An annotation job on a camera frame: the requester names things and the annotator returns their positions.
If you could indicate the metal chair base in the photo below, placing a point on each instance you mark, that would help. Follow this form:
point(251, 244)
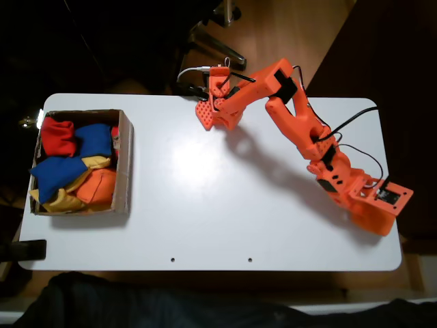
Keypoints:
point(222, 46)

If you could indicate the square blue bean bag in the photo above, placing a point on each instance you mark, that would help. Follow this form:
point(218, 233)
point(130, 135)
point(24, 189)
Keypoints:
point(94, 140)

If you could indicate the person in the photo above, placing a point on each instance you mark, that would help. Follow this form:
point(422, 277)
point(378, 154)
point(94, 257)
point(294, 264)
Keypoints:
point(136, 304)

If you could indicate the orange bean bag black stitching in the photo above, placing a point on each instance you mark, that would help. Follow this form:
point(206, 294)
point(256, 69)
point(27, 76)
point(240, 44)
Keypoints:
point(97, 186)

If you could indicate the cardboard box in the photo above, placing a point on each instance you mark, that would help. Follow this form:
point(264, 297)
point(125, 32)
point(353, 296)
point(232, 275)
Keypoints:
point(124, 164)

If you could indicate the large orange bean bag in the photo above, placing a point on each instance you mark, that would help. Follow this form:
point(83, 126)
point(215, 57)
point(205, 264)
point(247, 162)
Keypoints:
point(375, 220)

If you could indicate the pointed blue bean bag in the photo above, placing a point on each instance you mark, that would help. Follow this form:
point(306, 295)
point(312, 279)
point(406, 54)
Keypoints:
point(54, 174)

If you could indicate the orange camera mount with camera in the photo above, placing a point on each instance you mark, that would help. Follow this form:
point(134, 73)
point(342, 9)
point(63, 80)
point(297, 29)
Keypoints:
point(389, 195)

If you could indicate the large red bean bag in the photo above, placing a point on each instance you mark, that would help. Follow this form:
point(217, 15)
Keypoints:
point(58, 136)

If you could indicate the black glossy clamp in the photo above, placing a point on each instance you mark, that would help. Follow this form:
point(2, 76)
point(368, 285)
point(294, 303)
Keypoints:
point(194, 91)

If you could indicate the yellow bean bag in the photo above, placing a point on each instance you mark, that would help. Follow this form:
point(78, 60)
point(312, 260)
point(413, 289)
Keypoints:
point(99, 162)
point(65, 204)

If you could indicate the black flat table clamp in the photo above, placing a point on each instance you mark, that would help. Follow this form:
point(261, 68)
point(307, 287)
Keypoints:
point(27, 249)

